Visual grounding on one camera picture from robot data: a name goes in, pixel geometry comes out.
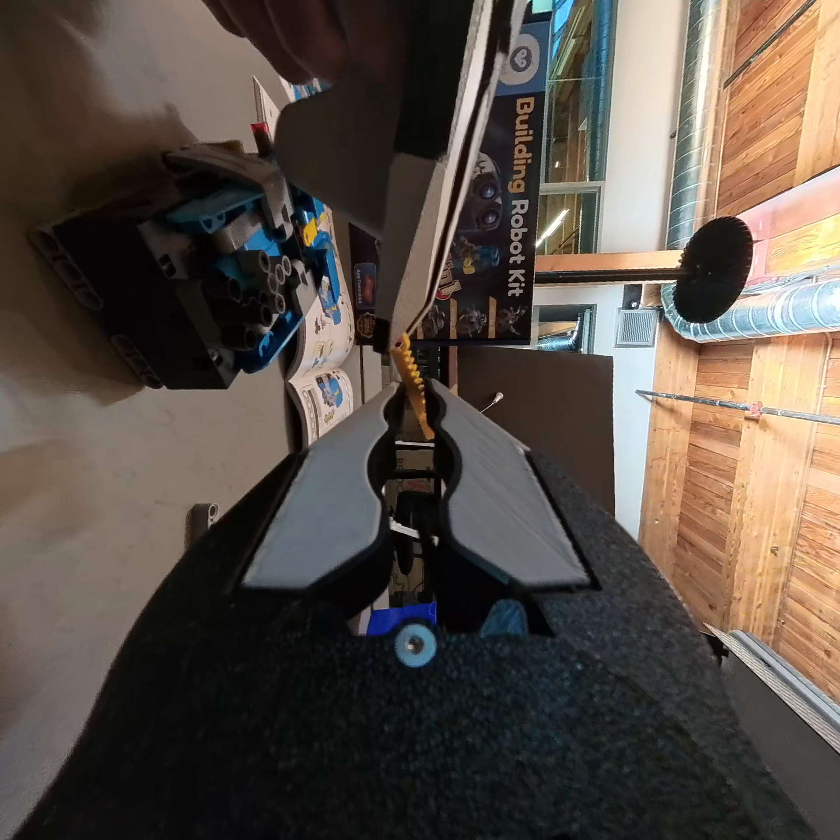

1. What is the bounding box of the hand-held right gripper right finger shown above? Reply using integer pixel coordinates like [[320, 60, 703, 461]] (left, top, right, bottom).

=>
[[430, 382, 601, 592]]

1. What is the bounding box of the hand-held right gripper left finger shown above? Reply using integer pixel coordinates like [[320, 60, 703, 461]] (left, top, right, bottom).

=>
[[241, 382, 403, 595]]

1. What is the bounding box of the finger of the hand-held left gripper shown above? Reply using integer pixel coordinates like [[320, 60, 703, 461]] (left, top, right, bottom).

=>
[[273, 0, 487, 350], [400, 0, 530, 343]]

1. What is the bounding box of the yellow toothed rack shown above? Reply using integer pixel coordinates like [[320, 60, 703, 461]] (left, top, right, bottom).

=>
[[392, 333, 436, 442]]

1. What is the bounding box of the partly built blue toy robot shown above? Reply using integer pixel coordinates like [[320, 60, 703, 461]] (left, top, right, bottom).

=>
[[29, 141, 349, 391]]

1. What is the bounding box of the grey desk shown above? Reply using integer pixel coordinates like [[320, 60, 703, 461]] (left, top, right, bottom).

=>
[[0, 0, 460, 840]]

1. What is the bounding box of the person's left hand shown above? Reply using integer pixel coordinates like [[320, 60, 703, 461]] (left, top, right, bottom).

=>
[[200, 0, 368, 86]]

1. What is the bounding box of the dark brown board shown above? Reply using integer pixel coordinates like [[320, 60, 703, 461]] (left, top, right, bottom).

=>
[[458, 346, 616, 521]]

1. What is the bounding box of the dark blue kit box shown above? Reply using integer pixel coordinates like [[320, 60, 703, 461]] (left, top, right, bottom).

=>
[[348, 13, 549, 347]]

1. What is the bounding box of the instruction booklet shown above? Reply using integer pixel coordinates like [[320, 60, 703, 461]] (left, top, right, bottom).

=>
[[282, 197, 361, 448]]

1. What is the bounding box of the black round fan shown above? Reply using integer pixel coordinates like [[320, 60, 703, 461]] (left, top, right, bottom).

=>
[[671, 215, 757, 325]]

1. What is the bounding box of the silver ventilation duct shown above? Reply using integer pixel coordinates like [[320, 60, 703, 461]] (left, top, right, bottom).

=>
[[659, 274, 840, 345], [665, 0, 737, 252]]

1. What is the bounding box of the wall vent grille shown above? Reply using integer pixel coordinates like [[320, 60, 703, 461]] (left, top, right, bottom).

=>
[[615, 307, 660, 348]]

